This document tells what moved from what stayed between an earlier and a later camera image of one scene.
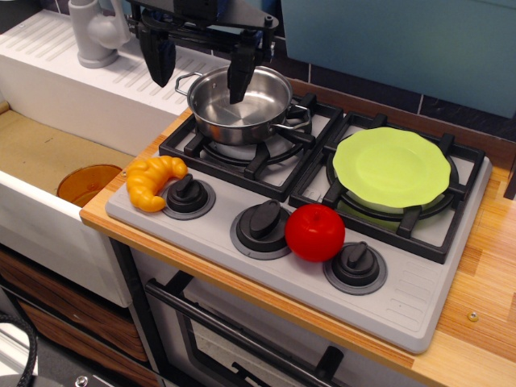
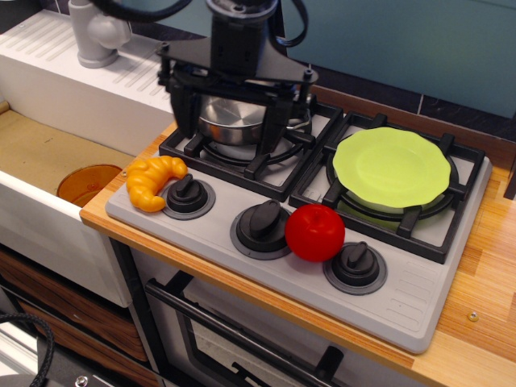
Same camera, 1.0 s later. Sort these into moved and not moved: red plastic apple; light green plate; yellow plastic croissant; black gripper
Moved: black gripper
Not moved: light green plate; red plastic apple; yellow plastic croissant
